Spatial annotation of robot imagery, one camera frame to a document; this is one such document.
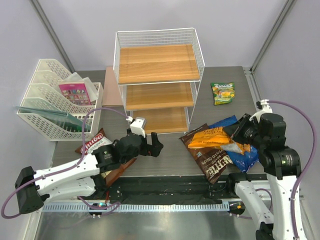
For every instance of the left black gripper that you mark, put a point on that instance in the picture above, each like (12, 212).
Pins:
(153, 150)

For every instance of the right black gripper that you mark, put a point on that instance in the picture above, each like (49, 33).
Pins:
(235, 130)

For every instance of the orange honey dijon chips bag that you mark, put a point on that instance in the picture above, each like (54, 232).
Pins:
(217, 138)

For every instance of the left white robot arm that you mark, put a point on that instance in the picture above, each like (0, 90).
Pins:
(77, 178)

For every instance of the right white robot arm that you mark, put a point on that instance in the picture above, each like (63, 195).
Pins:
(282, 167)

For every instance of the blue Doritos chips bag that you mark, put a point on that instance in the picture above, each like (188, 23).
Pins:
(243, 161)

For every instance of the brown Chuba cassava chips bag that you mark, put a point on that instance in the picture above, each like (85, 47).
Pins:
(93, 146)

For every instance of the top wooden shelf board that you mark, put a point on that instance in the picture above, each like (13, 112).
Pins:
(159, 63)

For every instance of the brown Kettle sea salt bag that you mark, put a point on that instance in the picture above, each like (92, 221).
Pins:
(210, 160)

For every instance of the green yellow snack bag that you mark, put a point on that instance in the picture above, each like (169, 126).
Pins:
(223, 93)

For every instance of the black base mat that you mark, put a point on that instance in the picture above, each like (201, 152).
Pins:
(167, 190)

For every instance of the pink flat board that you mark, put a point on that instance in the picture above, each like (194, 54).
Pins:
(111, 94)

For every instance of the green translucent folder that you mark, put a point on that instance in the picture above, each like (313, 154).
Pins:
(62, 119)

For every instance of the pink sticker booklet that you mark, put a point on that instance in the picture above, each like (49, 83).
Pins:
(76, 93)

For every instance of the white plastic file organizer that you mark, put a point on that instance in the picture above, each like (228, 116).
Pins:
(43, 93)

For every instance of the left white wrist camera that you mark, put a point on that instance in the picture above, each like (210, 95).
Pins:
(136, 125)

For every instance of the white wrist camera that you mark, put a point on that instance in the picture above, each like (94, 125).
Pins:
(263, 108)
(136, 125)

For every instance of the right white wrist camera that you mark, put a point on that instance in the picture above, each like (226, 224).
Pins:
(263, 108)

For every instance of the white slotted cable duct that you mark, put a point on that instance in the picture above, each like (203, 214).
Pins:
(81, 207)

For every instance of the white wire shelf rack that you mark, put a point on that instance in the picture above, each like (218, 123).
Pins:
(149, 38)

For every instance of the right aluminium frame post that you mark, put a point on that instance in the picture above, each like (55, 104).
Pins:
(285, 11)

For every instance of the aluminium frame post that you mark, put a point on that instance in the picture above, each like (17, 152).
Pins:
(52, 33)
(285, 11)

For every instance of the left aluminium frame post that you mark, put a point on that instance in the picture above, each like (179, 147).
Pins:
(52, 33)

